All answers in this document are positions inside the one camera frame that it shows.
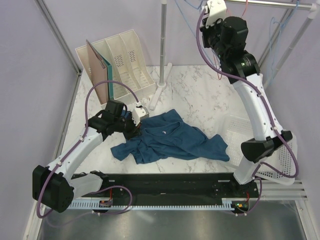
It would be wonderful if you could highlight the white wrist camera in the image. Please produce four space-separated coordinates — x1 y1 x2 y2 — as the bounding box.
201 0 227 28
131 106 149 126

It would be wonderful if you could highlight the white plastic file organizer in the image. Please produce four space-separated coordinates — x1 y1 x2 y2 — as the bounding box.
75 29 157 100

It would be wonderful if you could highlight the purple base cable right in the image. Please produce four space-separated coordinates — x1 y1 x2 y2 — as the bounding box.
232 177 263 217

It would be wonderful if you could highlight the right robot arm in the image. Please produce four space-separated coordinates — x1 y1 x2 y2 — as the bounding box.
196 16 298 197

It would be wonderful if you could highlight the pink wire hanger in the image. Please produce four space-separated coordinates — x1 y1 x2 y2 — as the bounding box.
210 0 228 80
241 0 249 18

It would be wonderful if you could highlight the pink wire hanger left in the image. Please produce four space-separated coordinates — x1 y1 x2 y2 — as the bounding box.
210 0 228 80

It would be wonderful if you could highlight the teal folder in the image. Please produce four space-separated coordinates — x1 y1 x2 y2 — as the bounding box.
101 55 114 100

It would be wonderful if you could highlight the blue t shirt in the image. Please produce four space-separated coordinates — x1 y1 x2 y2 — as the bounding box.
110 109 230 164

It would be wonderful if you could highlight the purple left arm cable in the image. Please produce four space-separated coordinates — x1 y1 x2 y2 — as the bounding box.
36 79 141 219

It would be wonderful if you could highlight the white slotted cable duct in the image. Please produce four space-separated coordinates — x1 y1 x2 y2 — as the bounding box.
67 198 235 211

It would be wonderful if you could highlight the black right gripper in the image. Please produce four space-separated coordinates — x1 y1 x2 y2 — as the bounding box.
199 14 228 61

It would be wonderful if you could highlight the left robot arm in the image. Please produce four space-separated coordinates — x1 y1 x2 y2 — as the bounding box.
32 100 149 213

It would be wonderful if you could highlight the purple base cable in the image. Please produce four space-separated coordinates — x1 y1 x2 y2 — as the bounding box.
232 177 263 217
44 185 136 227

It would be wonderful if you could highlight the brown cardboard folder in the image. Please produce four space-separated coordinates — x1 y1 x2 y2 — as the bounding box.
86 40 109 105

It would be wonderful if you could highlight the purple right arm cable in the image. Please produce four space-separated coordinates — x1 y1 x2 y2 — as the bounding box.
195 11 300 179

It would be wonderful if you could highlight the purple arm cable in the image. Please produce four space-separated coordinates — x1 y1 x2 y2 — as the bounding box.
36 79 141 219
195 11 300 179

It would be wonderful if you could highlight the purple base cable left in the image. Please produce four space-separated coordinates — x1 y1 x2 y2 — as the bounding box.
44 185 136 227

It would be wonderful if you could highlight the blue wire hanger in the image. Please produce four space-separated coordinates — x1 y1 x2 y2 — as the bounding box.
263 0 300 87
174 0 206 37

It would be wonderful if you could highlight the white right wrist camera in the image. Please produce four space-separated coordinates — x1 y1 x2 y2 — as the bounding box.
201 0 227 28

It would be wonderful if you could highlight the white clothes rack foot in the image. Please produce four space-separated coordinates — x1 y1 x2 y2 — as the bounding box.
149 62 173 111

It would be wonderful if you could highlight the pink wire hanger right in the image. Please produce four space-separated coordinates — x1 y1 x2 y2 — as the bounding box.
241 0 249 18

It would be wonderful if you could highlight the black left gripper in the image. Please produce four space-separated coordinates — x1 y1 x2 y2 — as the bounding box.
113 112 142 141

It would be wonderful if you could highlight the metal clothes rack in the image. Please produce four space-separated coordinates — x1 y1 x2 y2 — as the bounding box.
156 0 315 96

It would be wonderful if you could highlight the white plastic laundry basket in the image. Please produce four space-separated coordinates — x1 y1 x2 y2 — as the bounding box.
218 114 296 186

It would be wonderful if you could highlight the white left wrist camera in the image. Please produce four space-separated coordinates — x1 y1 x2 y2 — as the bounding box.
131 106 149 126

